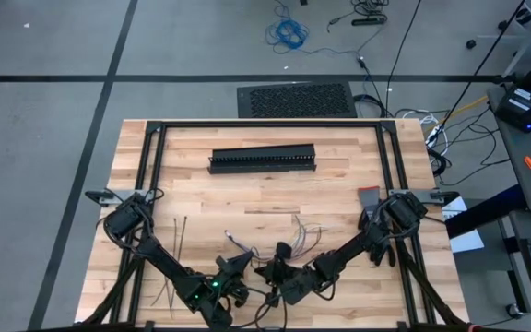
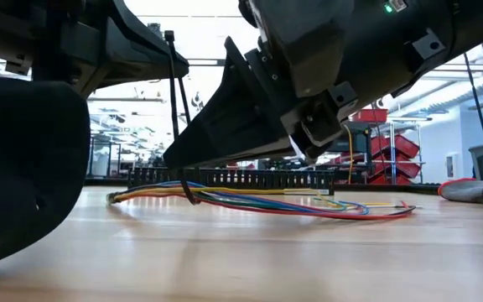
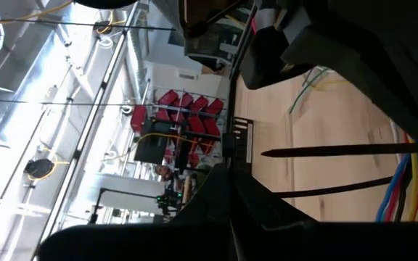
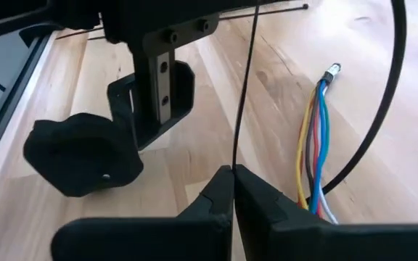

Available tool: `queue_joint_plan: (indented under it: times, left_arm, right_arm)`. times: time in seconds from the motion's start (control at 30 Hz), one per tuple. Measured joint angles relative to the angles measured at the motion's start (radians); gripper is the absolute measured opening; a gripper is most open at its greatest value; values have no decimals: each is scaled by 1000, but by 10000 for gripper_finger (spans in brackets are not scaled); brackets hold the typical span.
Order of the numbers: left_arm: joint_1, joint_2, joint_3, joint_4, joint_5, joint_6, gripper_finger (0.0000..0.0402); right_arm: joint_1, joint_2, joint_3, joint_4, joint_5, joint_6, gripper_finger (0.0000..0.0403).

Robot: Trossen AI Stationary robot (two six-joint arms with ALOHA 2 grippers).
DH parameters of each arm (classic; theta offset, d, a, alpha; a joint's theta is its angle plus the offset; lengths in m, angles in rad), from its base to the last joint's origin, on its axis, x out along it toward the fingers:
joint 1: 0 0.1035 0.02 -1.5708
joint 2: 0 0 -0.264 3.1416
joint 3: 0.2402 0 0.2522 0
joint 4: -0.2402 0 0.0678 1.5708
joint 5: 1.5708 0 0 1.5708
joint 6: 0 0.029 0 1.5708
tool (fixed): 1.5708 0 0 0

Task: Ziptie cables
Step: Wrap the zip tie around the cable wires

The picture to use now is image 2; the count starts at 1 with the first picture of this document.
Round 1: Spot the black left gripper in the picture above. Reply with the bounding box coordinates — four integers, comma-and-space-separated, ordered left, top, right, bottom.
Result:
0, 0, 190, 100

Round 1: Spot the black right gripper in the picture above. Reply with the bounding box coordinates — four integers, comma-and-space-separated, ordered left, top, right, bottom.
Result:
163, 0, 454, 169

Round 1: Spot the black zip tie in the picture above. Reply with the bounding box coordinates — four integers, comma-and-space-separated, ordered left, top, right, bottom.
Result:
164, 29, 203, 206

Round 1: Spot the black slotted cable tray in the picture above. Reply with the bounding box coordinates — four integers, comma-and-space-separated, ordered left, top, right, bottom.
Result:
127, 166, 336, 197

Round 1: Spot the multicoloured wire harness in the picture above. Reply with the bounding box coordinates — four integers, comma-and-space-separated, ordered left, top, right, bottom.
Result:
106, 180, 418, 221

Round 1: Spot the black monitor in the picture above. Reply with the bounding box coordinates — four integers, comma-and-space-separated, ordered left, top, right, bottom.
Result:
337, 121, 371, 154

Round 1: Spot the small red storage bin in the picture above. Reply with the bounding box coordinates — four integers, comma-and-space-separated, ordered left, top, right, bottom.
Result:
351, 107, 389, 124

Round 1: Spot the metal shelf rack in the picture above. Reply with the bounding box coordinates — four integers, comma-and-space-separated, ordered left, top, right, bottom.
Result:
366, 116, 434, 186

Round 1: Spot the yellow hanging cable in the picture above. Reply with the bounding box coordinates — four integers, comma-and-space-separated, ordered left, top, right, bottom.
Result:
344, 123, 354, 185

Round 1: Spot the white wall box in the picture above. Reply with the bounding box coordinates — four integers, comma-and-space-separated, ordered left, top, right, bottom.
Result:
445, 152, 463, 180

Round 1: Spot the thin black slanted cable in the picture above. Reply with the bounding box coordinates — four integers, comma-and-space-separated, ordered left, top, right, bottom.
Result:
462, 52, 483, 180

